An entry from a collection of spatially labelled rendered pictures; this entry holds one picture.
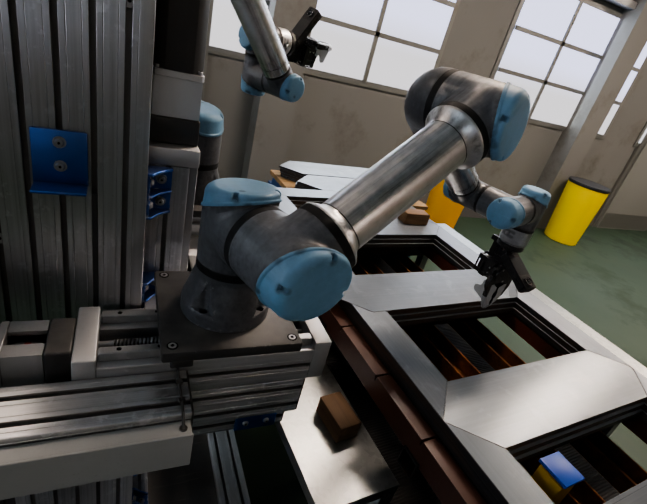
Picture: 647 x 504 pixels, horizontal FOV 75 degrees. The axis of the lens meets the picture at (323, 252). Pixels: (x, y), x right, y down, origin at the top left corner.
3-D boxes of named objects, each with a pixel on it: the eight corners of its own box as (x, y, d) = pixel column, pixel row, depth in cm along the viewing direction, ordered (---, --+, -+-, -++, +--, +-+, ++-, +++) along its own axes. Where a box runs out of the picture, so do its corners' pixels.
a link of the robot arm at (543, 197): (516, 183, 106) (530, 182, 112) (497, 222, 111) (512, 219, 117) (545, 196, 101) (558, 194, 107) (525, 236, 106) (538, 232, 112)
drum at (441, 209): (437, 222, 454) (459, 169, 427) (460, 240, 423) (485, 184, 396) (408, 221, 438) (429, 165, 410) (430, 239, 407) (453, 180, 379)
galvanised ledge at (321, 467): (237, 223, 191) (238, 217, 189) (395, 492, 93) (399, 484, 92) (191, 223, 181) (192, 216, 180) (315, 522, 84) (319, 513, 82)
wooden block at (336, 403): (315, 410, 104) (320, 396, 102) (335, 404, 108) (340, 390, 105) (335, 444, 97) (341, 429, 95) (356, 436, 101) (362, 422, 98)
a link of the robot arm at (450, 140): (240, 288, 66) (465, 115, 82) (297, 348, 57) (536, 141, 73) (208, 237, 57) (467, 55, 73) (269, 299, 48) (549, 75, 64)
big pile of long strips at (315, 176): (389, 179, 263) (392, 170, 261) (428, 206, 234) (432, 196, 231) (270, 169, 225) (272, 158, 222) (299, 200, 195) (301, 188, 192)
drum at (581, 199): (557, 230, 538) (585, 177, 505) (587, 248, 503) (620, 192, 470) (532, 228, 518) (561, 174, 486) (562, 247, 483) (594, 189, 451)
